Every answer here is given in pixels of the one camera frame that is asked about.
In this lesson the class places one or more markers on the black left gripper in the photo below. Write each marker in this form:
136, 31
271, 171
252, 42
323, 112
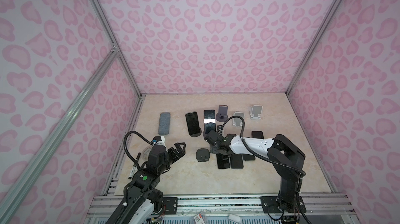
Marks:
180, 151

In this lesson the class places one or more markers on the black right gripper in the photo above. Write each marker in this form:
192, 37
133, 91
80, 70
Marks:
212, 149

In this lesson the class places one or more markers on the black front phone stand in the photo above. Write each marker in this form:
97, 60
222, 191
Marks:
202, 155

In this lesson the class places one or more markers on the blue-edged black phone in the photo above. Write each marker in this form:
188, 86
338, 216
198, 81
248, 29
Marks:
236, 161

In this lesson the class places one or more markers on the purple-edged phone with glare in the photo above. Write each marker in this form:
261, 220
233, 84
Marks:
209, 121

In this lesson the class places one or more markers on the grey round stand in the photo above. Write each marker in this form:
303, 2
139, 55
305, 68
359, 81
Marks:
222, 114

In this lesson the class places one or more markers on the white folding phone stand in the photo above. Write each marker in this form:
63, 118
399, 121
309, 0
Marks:
238, 120

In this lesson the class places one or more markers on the green-edged black phone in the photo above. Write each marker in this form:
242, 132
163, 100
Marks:
247, 157

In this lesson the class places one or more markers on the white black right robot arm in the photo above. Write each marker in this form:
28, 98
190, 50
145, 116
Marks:
286, 157

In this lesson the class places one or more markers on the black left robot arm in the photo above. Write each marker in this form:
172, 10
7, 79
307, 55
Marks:
141, 199

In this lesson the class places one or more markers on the black left rear stand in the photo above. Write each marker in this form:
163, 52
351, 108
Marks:
195, 132

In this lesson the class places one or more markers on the white rear right stand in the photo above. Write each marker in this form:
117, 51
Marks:
256, 112

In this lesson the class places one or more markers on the grey foam pad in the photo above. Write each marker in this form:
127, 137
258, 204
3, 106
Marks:
164, 123

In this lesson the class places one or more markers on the black marker pen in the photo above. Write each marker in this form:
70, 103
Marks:
134, 168

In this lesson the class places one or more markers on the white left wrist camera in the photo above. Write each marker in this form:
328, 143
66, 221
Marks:
159, 140

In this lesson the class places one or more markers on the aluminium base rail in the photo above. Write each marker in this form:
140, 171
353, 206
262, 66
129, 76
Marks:
322, 204

